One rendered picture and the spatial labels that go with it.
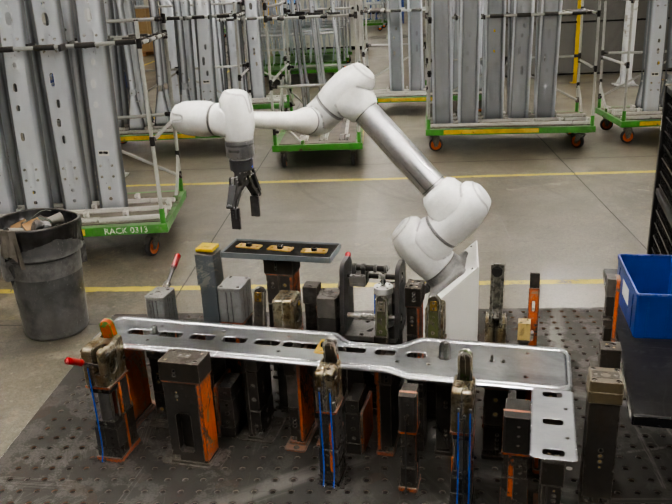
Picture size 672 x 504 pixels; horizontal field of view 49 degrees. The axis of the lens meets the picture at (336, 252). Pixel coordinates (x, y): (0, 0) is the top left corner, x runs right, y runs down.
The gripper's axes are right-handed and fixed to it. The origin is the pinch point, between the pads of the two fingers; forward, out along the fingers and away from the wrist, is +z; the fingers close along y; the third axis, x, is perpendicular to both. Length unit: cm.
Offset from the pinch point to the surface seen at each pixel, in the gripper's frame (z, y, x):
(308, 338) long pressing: 25.5, 27.2, 31.6
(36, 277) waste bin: 83, -105, -197
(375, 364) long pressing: 25, 37, 55
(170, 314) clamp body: 26.9, 21.2, -19.0
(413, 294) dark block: 16, 11, 59
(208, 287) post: 23.4, 5.4, -13.7
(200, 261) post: 13.9, 6.2, -15.2
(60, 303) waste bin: 102, -113, -190
